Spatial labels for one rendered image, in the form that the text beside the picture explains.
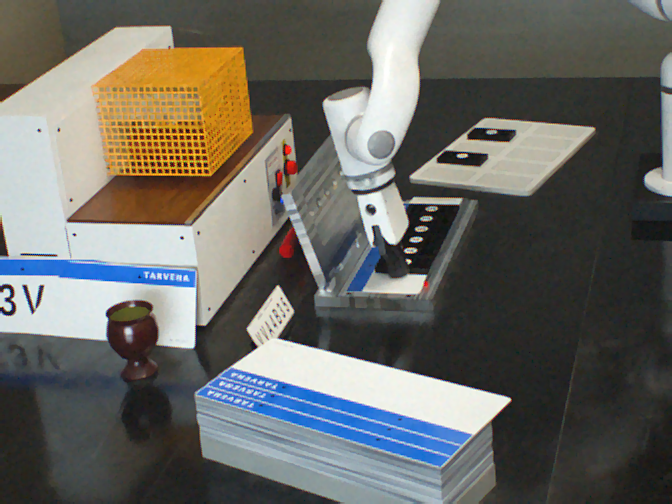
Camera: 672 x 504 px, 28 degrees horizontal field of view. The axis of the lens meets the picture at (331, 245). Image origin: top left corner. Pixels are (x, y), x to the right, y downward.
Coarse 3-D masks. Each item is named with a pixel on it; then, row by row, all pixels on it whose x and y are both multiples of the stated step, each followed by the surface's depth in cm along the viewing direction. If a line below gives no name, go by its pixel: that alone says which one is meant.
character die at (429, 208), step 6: (414, 204) 263; (420, 204) 263; (426, 204) 262; (432, 204) 262; (408, 210) 260; (414, 210) 261; (420, 210) 260; (426, 210) 260; (432, 210) 259; (438, 210) 259; (444, 210) 259; (450, 210) 259; (456, 210) 258
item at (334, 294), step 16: (464, 224) 254; (464, 240) 252; (352, 256) 246; (448, 256) 241; (336, 272) 237; (352, 272) 239; (448, 272) 239; (320, 288) 234; (336, 288) 234; (432, 288) 230; (320, 304) 233; (336, 304) 232; (352, 304) 231; (368, 304) 230; (384, 304) 229; (400, 304) 228; (416, 304) 227; (432, 304) 227
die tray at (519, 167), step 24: (504, 120) 311; (456, 144) 299; (480, 144) 298; (504, 144) 296; (528, 144) 295; (552, 144) 293; (576, 144) 292; (432, 168) 287; (456, 168) 285; (480, 168) 284; (504, 168) 283; (528, 168) 282; (552, 168) 280; (504, 192) 272; (528, 192) 270
